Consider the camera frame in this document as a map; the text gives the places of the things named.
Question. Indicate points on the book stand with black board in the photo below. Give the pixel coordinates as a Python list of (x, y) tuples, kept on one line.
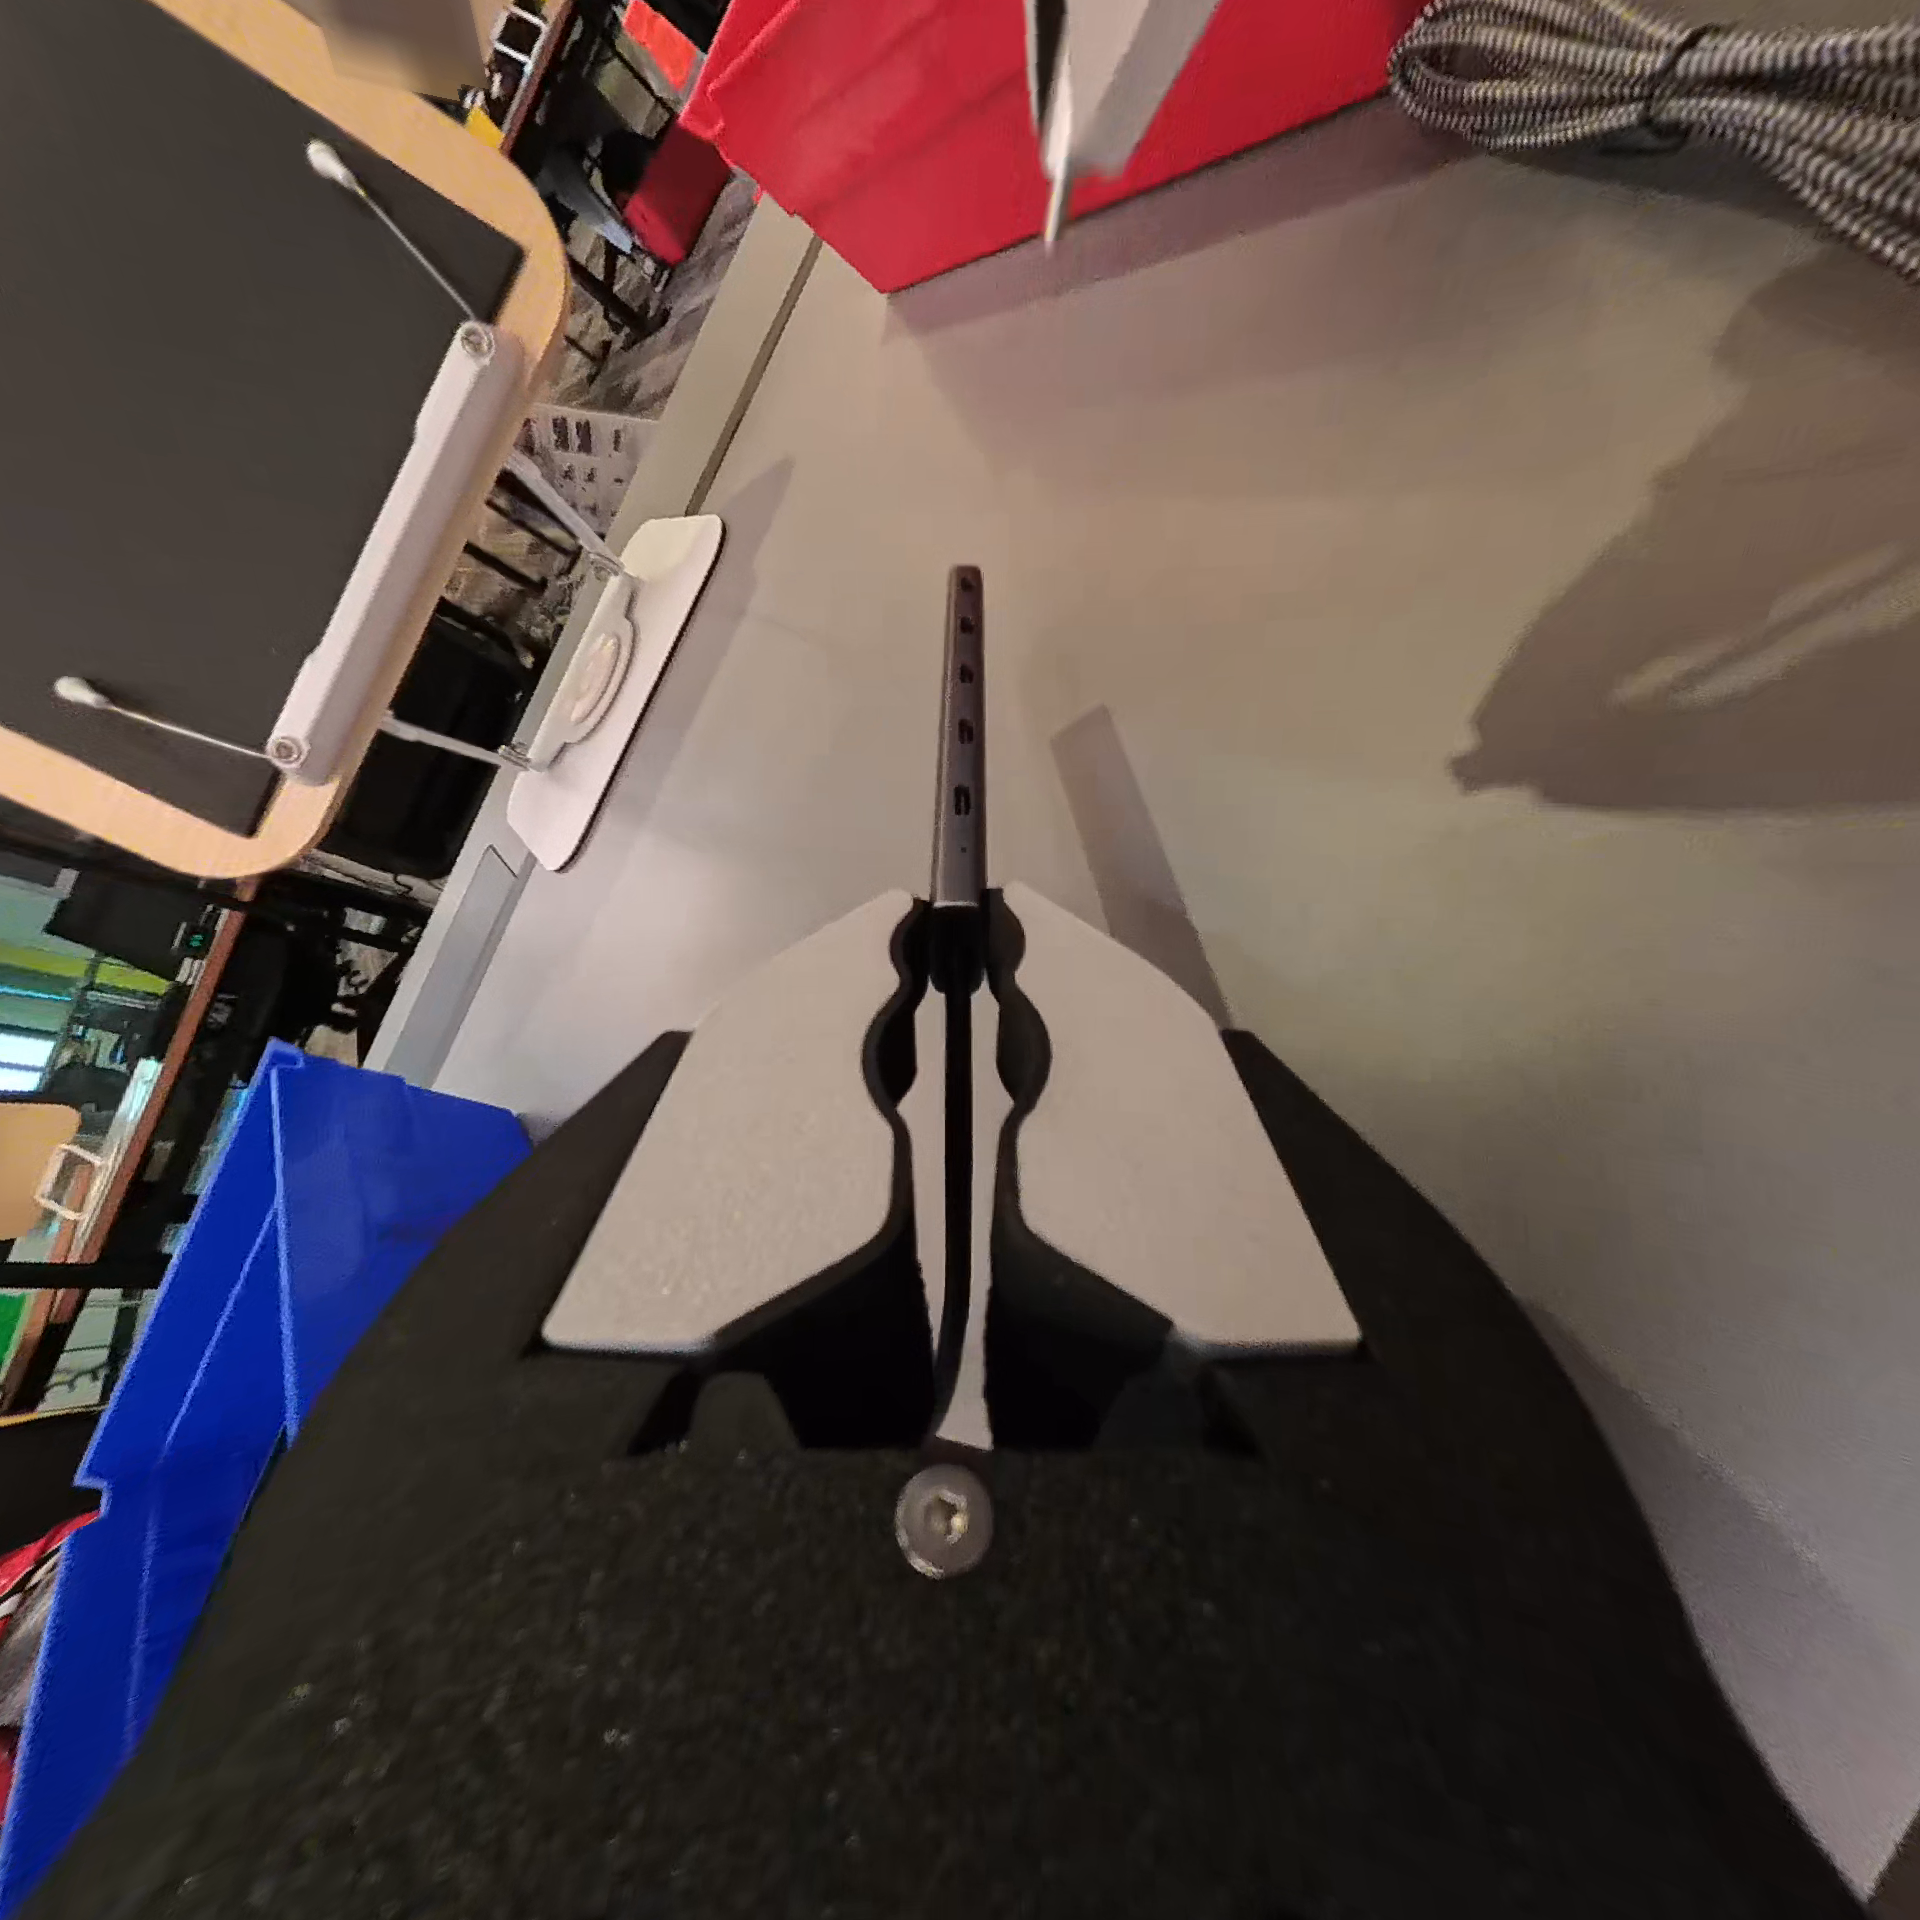
[(194, 421)]

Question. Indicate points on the red storage bin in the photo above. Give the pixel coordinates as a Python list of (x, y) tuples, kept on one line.
[(900, 150)]

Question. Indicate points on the grey desk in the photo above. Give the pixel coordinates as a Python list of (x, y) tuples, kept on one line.
[(1350, 600)]

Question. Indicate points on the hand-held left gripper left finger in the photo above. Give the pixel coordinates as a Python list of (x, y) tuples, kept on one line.
[(750, 1171)]

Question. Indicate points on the blue storage bin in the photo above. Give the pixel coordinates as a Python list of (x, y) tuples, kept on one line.
[(225, 1349)]

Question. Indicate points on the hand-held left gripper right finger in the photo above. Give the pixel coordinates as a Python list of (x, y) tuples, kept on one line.
[(1170, 1171)]

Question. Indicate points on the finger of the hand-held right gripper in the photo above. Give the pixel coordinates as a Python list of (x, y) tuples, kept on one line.
[(1068, 91), (1154, 60)]

